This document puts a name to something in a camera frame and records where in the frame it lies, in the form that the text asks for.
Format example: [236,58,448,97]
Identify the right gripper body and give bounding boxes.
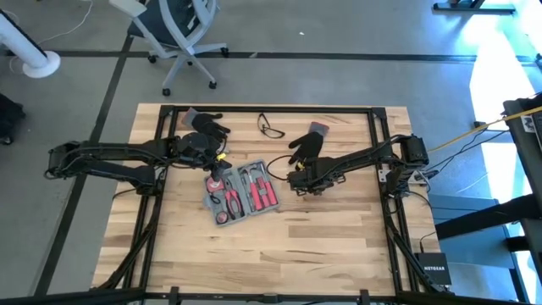
[287,166,347,197]

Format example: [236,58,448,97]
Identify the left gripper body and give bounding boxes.
[198,142,233,169]

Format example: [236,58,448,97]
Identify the large pink flat-faced tool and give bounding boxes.
[205,175,225,192]

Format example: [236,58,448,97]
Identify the pink tool handle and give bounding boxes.
[223,177,246,220]

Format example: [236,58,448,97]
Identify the grey plastic tool case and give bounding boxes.
[202,158,281,228]

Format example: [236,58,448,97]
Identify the black work glove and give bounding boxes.
[288,121,330,167]
[181,107,232,140]

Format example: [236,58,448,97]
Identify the pink long ribbed tool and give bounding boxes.
[236,164,266,212]

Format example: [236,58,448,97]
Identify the black overhead rig crossbar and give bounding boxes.
[0,287,542,305]

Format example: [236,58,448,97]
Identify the black wheeled object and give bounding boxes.
[0,92,27,146]

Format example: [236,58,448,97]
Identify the white tower fan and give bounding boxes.
[0,8,62,80]

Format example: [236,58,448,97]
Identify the black standing desk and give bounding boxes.
[432,0,516,16]

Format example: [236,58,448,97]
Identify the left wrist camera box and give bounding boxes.
[176,130,213,164]

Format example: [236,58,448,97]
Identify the black looped cable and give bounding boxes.
[265,154,298,182]

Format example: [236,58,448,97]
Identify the tortoise-frame safety glasses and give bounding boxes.
[257,112,286,140]

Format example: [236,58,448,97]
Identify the black diagonal frame brace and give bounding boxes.
[95,218,158,293]
[383,207,454,296]

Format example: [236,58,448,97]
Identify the white-frame mesh office chair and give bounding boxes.
[108,0,230,97]

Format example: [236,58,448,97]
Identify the black Netgear switch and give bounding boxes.
[413,252,453,287]

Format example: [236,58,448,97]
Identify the black thin floor cable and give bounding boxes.
[427,126,509,175]

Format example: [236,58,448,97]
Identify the yellow hanging cable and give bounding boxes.
[427,105,542,153]

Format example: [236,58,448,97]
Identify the white floor cable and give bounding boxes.
[8,0,95,76]

